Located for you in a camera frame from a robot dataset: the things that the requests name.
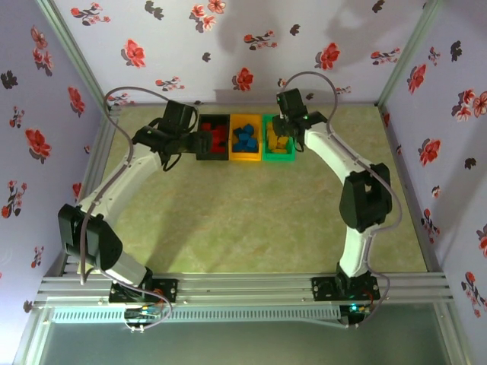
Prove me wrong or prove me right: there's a black plastic bin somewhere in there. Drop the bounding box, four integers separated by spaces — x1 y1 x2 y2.
196 113 231 163

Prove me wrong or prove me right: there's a green plastic bin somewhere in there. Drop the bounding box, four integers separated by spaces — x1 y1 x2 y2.
262 113 298 163

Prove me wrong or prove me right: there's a yellow plastic bin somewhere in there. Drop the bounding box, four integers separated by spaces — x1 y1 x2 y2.
229 113 264 163

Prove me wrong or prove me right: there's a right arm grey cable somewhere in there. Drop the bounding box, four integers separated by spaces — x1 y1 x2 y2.
279 71 404 328

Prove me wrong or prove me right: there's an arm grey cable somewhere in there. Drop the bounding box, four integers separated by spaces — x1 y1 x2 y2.
78 86 174 334
279 71 404 328

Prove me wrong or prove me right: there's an aluminium rear rail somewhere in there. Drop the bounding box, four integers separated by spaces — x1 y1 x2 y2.
109 100 382 109

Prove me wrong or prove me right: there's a left arm grey cable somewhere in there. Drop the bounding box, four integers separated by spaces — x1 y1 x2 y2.
78 86 174 334

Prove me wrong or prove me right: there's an aluminium side rail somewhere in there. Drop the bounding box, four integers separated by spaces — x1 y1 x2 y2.
378 105 445 275
36 106 122 290

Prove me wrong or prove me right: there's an aluminium corner post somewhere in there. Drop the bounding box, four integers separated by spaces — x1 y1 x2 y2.
374 0 445 107
33 0 115 115

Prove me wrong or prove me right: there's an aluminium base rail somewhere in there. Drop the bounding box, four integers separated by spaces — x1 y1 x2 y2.
33 271 456 305

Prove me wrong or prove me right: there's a white slotted cable duct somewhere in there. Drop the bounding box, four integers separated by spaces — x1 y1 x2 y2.
49 306 342 324

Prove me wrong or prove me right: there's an aluminium lower frame bar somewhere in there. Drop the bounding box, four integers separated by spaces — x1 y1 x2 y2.
13 303 53 365
433 302 467 365

